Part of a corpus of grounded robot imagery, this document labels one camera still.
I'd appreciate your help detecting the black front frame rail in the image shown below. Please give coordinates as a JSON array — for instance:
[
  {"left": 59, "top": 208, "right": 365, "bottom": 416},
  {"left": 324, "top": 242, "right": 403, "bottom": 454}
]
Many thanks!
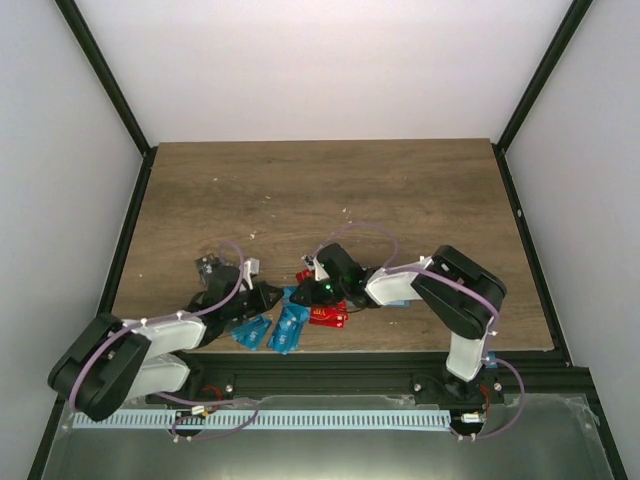
[{"left": 174, "top": 351, "right": 595, "bottom": 400}]

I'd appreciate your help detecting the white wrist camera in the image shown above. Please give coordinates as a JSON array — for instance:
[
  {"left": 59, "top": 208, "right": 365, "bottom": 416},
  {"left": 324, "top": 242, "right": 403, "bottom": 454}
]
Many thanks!
[
  {"left": 302, "top": 255, "right": 330, "bottom": 281},
  {"left": 240, "top": 257, "right": 260, "bottom": 291}
]

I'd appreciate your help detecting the blue credit card pile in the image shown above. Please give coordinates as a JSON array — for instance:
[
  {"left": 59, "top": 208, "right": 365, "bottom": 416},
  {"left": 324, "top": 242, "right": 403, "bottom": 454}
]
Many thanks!
[{"left": 267, "top": 286, "right": 310, "bottom": 355}]

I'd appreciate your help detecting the light blue slotted cable duct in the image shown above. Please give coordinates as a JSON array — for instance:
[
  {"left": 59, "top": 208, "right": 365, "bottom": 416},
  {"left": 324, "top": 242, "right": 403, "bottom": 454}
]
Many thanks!
[{"left": 71, "top": 409, "right": 451, "bottom": 432}]

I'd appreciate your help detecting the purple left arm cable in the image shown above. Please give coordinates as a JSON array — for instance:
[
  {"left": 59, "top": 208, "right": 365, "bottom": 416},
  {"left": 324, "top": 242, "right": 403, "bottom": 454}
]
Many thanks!
[{"left": 69, "top": 240, "right": 261, "bottom": 444}]

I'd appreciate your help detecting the black credit card pile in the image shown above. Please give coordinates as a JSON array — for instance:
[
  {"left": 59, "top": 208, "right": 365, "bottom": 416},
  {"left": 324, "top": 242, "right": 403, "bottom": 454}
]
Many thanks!
[{"left": 194, "top": 254, "right": 230, "bottom": 286}]

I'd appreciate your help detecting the black right frame post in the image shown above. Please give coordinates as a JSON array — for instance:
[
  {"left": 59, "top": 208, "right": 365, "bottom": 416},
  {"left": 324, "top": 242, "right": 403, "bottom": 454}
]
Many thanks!
[{"left": 494, "top": 0, "right": 595, "bottom": 151}]

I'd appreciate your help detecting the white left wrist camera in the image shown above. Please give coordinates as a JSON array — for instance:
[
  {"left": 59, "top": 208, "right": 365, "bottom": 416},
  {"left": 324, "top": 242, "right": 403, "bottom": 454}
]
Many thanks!
[{"left": 240, "top": 257, "right": 260, "bottom": 291}]

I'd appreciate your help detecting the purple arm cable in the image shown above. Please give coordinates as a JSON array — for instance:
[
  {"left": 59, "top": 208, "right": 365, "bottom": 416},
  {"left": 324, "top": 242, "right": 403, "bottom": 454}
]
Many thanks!
[
  {"left": 312, "top": 222, "right": 526, "bottom": 442},
  {"left": 69, "top": 240, "right": 261, "bottom": 444}
]

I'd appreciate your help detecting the red credit card pile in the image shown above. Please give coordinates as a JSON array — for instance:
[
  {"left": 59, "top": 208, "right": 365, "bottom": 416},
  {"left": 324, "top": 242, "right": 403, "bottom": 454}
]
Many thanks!
[{"left": 296, "top": 269, "right": 315, "bottom": 285}]

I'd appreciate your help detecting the black left frame post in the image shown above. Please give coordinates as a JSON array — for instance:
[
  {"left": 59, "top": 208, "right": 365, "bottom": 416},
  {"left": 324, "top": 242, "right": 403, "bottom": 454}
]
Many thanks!
[{"left": 53, "top": 0, "right": 152, "bottom": 157}]

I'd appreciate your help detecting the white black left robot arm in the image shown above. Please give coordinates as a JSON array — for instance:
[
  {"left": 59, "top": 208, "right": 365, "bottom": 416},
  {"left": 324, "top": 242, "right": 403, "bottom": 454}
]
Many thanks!
[{"left": 47, "top": 257, "right": 284, "bottom": 421}]

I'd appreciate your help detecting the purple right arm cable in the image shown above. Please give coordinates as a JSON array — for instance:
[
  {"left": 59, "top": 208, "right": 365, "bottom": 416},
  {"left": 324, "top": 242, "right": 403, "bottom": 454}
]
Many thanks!
[{"left": 312, "top": 222, "right": 526, "bottom": 442}]

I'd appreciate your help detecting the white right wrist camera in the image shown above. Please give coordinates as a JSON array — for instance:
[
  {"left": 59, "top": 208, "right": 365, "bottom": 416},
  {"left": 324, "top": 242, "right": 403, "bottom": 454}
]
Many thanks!
[{"left": 302, "top": 255, "right": 330, "bottom": 281}]

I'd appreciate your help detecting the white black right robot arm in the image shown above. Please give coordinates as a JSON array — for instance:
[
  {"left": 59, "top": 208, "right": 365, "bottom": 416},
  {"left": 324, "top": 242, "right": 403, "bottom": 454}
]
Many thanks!
[{"left": 290, "top": 243, "right": 507, "bottom": 403}]

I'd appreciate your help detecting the black frame post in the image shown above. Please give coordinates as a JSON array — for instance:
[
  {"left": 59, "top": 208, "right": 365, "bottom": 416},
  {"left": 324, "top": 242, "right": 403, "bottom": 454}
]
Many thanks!
[
  {"left": 53, "top": 0, "right": 152, "bottom": 157},
  {"left": 494, "top": 0, "right": 595, "bottom": 151}
]

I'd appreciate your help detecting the blue card holder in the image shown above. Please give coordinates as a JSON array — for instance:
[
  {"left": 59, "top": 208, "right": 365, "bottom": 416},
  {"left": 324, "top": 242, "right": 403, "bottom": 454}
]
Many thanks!
[{"left": 384, "top": 300, "right": 411, "bottom": 308}]

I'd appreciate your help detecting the grey metal base plate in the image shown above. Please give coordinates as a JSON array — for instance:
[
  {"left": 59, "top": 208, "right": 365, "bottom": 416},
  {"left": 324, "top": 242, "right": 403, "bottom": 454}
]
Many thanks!
[{"left": 43, "top": 394, "right": 614, "bottom": 479}]

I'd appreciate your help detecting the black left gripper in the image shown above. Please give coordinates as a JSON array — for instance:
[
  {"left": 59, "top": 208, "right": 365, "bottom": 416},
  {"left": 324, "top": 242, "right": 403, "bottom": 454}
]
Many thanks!
[{"left": 224, "top": 282, "right": 285, "bottom": 321}]

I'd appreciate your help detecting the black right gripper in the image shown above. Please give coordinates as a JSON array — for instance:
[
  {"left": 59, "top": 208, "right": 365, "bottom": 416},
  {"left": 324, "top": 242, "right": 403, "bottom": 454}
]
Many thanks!
[{"left": 290, "top": 277, "right": 348, "bottom": 309}]

